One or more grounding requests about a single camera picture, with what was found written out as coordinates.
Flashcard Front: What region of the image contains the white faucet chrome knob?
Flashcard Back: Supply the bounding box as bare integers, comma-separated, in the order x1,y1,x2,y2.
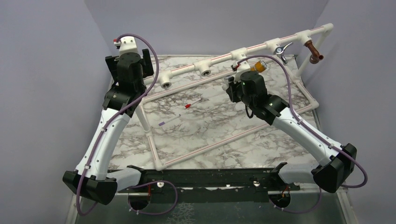
222,75,234,91

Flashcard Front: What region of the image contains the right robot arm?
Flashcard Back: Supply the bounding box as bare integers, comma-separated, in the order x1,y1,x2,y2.
223,71,357,193

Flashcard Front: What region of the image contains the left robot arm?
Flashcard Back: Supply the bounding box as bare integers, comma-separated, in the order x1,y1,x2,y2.
62,49,154,205

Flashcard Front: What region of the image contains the yellow plastic faucet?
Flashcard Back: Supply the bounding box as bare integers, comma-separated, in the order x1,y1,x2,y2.
251,60,268,73

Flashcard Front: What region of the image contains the brown plastic faucet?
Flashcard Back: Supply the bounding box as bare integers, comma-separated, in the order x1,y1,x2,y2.
304,40,324,64

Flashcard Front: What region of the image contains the white PVC pipe frame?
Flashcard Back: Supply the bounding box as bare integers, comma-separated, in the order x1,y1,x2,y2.
139,23,334,171

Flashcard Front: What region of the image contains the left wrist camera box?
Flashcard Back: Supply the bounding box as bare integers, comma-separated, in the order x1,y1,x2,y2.
113,36,138,56

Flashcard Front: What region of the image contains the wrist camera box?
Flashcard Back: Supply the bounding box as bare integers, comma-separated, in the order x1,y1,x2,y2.
231,61,252,75
113,36,138,56

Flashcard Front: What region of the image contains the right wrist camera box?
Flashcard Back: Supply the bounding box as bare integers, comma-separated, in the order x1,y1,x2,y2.
231,61,252,75

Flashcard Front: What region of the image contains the black mounting rail base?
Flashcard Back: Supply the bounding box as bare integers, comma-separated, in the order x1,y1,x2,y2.
120,168,300,203

